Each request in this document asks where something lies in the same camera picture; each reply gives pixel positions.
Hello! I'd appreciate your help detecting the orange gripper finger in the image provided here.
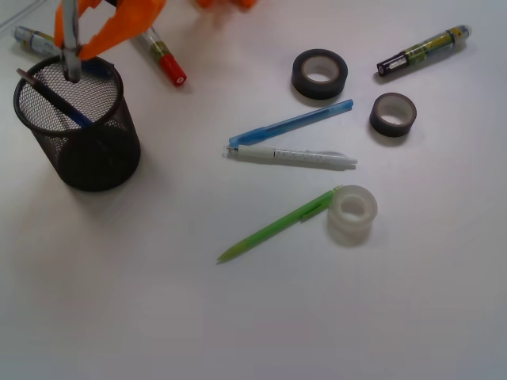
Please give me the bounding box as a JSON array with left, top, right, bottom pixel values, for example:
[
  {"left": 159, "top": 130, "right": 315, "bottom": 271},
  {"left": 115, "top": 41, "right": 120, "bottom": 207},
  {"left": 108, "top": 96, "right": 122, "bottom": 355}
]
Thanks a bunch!
[{"left": 54, "top": 0, "right": 67, "bottom": 48}]

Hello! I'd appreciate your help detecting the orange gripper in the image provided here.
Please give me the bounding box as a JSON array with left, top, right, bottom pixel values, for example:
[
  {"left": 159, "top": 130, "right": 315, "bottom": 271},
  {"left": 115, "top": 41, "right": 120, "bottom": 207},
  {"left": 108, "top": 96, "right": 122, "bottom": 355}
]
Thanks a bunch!
[{"left": 78, "top": 0, "right": 257, "bottom": 60}]

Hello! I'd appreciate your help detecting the silver metal pen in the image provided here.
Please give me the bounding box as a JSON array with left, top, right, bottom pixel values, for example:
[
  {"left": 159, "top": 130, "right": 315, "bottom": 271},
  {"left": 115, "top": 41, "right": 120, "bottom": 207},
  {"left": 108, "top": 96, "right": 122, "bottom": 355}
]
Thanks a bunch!
[{"left": 62, "top": 0, "right": 82, "bottom": 83}]

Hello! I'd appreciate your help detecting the red cap whiteboard marker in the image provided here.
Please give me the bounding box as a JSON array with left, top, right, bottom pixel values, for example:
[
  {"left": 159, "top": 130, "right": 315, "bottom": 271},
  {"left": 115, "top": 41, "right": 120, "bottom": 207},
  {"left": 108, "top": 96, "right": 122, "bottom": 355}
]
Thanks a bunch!
[{"left": 135, "top": 27, "right": 187, "bottom": 87}]

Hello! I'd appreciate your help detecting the dark blue ballpoint pen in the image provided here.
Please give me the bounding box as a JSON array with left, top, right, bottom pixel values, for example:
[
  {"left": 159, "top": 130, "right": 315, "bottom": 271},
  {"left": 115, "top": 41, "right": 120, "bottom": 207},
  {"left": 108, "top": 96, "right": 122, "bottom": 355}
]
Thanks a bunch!
[{"left": 17, "top": 68, "right": 93, "bottom": 128}]

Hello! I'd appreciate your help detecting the light blue capped pen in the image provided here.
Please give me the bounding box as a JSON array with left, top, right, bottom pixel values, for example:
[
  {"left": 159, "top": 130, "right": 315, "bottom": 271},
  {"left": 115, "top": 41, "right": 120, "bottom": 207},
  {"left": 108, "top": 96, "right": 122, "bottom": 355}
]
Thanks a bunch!
[{"left": 229, "top": 99, "right": 353, "bottom": 148}]

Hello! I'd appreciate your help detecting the white ballpoint pen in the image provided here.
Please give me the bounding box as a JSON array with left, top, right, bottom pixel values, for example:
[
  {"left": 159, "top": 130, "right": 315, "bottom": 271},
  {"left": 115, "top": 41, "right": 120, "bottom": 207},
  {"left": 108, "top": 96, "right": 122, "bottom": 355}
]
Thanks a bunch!
[{"left": 223, "top": 146, "right": 358, "bottom": 170}]

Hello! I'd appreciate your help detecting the green mechanical pencil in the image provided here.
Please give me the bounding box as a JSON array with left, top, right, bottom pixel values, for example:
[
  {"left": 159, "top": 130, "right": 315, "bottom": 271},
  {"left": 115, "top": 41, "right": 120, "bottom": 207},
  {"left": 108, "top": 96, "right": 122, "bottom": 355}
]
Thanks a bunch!
[{"left": 216, "top": 186, "right": 341, "bottom": 264}]

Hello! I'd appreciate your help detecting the black mesh pen holder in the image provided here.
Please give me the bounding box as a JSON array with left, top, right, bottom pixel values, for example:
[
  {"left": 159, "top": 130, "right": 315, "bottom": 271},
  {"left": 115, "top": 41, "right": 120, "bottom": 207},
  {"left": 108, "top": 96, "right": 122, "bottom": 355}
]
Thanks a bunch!
[{"left": 13, "top": 57, "right": 141, "bottom": 192}]

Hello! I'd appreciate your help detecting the blue cap whiteboard marker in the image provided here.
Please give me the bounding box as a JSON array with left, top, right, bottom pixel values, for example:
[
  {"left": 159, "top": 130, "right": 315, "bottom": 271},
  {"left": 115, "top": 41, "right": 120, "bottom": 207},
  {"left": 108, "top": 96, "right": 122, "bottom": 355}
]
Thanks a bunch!
[{"left": 13, "top": 25, "right": 116, "bottom": 78}]

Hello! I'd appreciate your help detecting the large black tape roll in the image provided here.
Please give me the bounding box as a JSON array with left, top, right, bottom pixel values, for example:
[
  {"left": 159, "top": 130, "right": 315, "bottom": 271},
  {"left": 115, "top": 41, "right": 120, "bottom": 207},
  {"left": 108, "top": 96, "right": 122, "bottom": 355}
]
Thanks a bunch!
[{"left": 291, "top": 49, "right": 348, "bottom": 100}]

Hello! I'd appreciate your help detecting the small black tape roll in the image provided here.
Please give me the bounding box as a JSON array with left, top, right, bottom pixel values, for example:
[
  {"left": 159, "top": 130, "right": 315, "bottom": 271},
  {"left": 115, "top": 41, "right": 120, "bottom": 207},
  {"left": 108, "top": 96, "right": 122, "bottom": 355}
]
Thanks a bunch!
[{"left": 369, "top": 93, "right": 417, "bottom": 138}]

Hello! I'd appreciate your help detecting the clear tape roll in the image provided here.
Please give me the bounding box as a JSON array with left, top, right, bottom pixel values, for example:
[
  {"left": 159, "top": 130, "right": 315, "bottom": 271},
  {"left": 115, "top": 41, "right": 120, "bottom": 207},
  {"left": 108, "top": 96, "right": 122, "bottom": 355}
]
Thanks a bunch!
[{"left": 327, "top": 185, "right": 378, "bottom": 247}]

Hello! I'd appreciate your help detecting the black cap whiteboard marker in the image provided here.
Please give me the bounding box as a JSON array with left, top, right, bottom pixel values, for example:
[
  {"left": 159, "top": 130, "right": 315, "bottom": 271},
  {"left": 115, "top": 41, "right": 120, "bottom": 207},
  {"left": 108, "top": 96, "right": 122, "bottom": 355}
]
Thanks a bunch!
[{"left": 376, "top": 25, "right": 472, "bottom": 77}]

